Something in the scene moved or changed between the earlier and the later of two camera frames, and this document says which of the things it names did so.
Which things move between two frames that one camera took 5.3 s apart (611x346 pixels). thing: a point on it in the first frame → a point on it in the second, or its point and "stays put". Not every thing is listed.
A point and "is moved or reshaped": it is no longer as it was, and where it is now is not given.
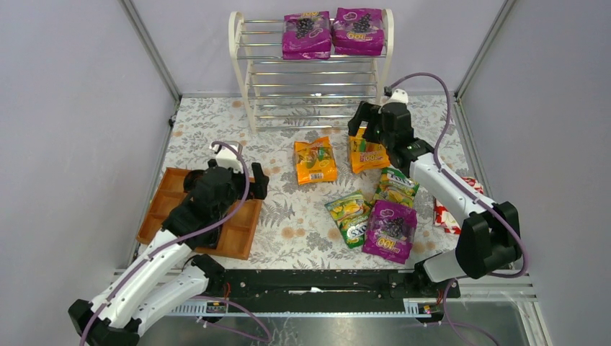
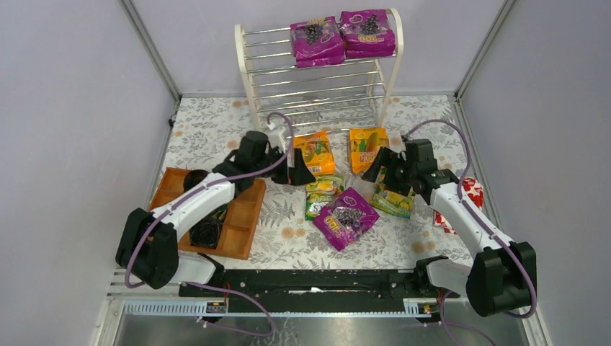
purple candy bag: (307, 35) is moved or reshaped
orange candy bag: (365, 156) stays put
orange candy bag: (315, 162) is moved or reshaped
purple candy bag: (358, 31) is moved or reshaped
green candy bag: (395, 186) stays put
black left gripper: (249, 180) → (287, 169)
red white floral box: (444, 219) stays put
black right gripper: (371, 115) → (388, 163)
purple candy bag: (390, 231) → (346, 219)
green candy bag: (350, 213) → (320, 192)
